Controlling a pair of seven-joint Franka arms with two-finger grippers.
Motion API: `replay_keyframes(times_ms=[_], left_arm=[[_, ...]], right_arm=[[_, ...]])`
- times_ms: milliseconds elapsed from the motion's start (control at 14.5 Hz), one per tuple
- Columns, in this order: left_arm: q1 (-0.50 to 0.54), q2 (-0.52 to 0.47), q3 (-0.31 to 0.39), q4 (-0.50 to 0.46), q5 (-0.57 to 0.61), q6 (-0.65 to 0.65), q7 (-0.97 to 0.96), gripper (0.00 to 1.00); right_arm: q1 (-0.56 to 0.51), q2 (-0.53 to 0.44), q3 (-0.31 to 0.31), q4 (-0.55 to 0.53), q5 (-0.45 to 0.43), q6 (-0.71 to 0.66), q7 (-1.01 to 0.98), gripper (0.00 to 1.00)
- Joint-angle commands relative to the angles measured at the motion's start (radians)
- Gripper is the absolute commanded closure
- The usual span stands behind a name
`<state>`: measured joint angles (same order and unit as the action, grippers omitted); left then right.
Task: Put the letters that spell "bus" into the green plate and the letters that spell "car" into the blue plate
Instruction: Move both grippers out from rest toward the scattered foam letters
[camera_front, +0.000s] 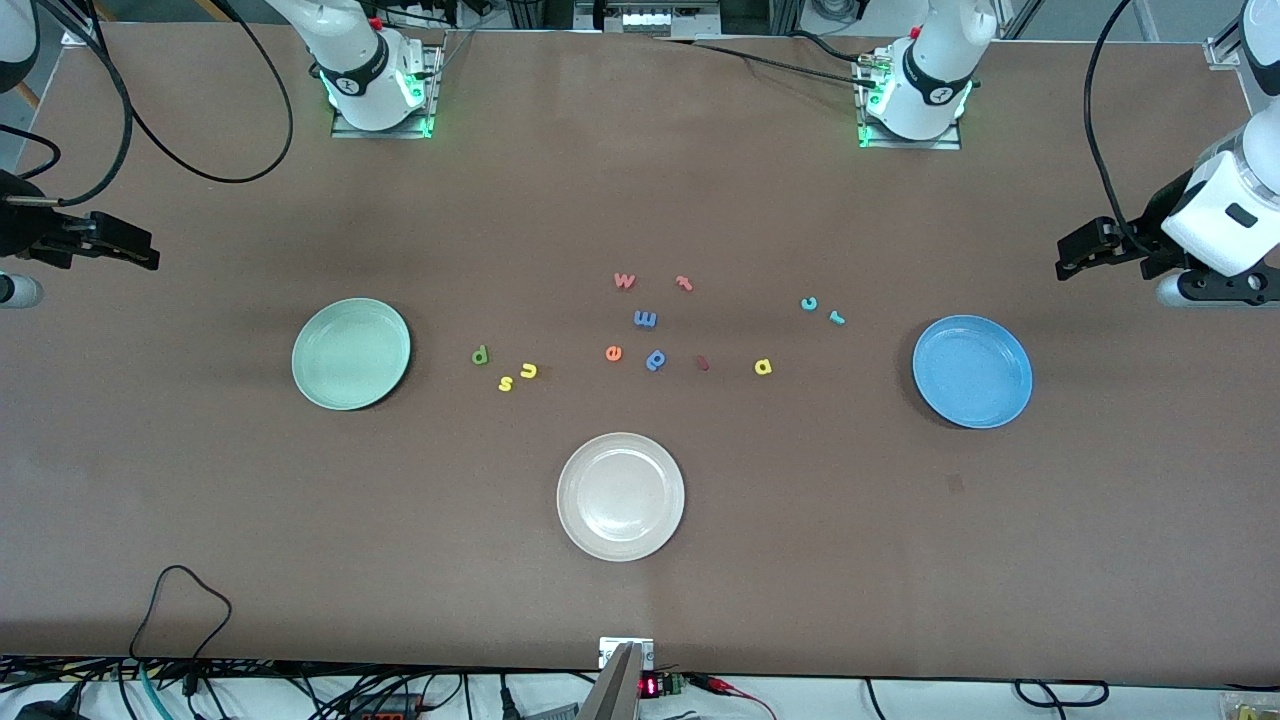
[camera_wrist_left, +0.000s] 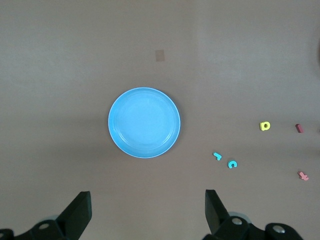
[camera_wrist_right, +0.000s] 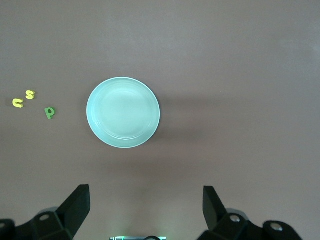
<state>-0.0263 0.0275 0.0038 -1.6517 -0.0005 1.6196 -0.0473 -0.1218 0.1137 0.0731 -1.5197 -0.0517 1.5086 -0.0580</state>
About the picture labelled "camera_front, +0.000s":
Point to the green terminal block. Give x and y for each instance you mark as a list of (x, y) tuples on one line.
[(673, 684)]

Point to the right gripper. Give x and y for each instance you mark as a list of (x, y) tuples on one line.
[(22, 232)]

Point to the white power strip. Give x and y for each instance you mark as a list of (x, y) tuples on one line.
[(648, 16)]

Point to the blue plate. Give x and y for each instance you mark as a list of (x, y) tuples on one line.
[(972, 372)]

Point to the blue letter m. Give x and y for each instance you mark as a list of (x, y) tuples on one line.
[(645, 319)]

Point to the blue letter p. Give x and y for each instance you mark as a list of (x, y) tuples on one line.
[(656, 360)]

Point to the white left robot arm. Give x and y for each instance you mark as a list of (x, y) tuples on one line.
[(935, 70)]

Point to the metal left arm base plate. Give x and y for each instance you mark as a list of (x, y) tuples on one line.
[(950, 142)]

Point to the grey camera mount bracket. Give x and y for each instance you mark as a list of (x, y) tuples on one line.
[(615, 690)]

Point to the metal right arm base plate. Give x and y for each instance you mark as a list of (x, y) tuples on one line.
[(425, 95)]

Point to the brown wooden stick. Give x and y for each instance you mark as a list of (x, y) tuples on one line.
[(27, 96)]

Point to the aluminium corner bracket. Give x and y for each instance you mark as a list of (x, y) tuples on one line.
[(1225, 50), (78, 36)]

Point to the green plate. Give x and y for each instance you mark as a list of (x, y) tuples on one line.
[(350, 354)]

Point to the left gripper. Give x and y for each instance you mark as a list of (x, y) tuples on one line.
[(1143, 243)]

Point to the beige plate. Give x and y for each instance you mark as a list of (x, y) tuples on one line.
[(620, 496)]

